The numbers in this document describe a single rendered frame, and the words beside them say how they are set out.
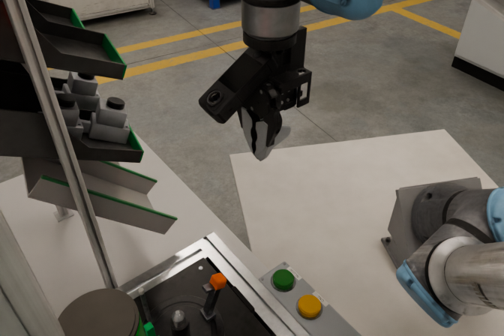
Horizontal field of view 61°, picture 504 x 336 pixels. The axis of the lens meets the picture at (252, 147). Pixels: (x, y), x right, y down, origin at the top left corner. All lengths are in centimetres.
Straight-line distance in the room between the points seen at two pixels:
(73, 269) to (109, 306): 77
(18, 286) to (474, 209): 72
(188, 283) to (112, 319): 55
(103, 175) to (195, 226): 28
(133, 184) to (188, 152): 175
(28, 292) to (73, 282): 81
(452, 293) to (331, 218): 46
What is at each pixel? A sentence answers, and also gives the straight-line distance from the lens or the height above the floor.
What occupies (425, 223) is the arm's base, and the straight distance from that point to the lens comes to 93.
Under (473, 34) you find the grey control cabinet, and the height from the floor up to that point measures 33.
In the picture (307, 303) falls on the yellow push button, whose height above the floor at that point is 97.
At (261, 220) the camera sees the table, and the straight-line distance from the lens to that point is 108.
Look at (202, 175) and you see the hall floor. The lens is 251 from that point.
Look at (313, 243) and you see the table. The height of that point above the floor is 86.
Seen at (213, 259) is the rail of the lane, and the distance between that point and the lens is 88.
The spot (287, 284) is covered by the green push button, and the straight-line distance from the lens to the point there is 83.
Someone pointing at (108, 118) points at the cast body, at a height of 125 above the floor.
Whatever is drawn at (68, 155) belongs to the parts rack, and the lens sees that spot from 68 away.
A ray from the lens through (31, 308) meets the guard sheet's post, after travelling 24.
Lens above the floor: 166
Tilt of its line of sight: 38 degrees down
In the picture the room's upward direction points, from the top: straight up
